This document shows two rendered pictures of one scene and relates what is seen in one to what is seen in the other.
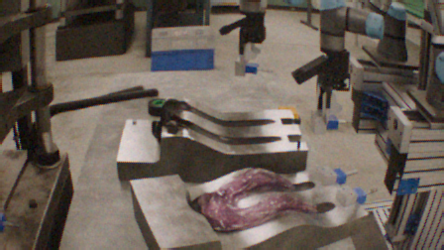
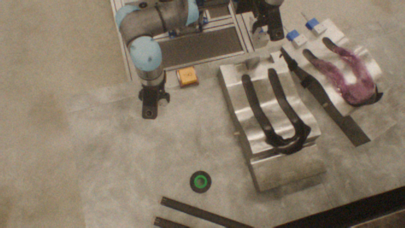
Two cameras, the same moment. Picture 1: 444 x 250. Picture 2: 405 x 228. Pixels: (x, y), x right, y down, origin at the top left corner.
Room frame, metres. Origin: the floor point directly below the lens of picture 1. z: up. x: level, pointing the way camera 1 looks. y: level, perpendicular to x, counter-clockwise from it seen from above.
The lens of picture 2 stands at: (1.61, 0.32, 1.98)
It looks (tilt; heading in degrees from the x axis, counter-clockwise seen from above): 72 degrees down; 250
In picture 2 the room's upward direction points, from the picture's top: 9 degrees clockwise
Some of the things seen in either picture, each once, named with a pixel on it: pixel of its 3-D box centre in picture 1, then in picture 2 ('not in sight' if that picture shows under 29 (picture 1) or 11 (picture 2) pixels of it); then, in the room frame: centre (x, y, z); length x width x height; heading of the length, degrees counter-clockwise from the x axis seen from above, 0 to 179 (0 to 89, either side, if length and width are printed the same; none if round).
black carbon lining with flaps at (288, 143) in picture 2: (215, 121); (275, 108); (1.20, 0.02, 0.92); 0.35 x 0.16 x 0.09; 94
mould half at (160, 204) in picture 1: (255, 213); (344, 76); (0.86, -0.08, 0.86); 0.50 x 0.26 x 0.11; 112
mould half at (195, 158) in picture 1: (209, 136); (270, 117); (1.21, 0.03, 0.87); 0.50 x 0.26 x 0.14; 94
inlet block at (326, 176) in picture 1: (339, 176); (291, 34); (1.02, -0.31, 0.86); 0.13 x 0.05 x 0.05; 112
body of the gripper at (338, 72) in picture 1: (333, 68); (267, 7); (1.19, -0.30, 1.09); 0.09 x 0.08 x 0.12; 96
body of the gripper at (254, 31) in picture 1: (252, 26); (153, 81); (1.62, -0.09, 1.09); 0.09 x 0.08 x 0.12; 75
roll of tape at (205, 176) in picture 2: (159, 107); (200, 181); (1.52, 0.21, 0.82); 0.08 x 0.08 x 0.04
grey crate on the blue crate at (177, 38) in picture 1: (181, 38); not in sight; (4.50, 0.41, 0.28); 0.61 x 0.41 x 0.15; 97
